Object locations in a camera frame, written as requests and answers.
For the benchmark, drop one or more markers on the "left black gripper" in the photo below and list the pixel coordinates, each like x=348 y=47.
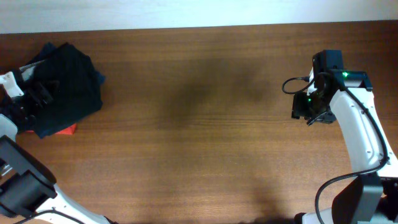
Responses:
x=34 y=96

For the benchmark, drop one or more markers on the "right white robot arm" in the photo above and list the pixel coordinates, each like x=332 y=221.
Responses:
x=369 y=193

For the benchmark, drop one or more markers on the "folded orange cloth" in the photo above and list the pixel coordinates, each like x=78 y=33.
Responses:
x=67 y=131

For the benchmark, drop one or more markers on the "black shorts garment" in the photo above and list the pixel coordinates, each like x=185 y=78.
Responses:
x=79 y=94

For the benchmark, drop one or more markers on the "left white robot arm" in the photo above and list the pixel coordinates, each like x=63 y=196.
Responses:
x=30 y=190

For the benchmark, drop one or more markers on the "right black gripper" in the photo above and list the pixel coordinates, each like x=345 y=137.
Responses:
x=300 y=106

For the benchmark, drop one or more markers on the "folded navy blue garment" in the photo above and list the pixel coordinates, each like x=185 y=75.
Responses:
x=47 y=49

